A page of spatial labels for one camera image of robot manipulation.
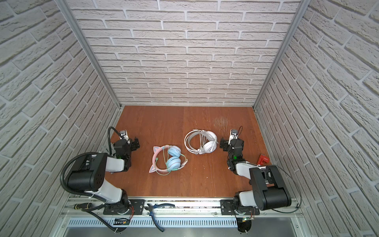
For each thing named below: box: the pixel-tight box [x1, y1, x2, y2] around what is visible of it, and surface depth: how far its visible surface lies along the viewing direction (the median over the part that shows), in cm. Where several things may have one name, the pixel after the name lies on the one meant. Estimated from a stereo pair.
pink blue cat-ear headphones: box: [149, 144, 189, 176], surface depth 87 cm
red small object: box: [257, 154, 270, 166], surface depth 91 cm
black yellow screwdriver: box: [74, 202, 93, 210], surface depth 74 cm
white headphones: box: [184, 128, 219, 155], surface depth 94 cm
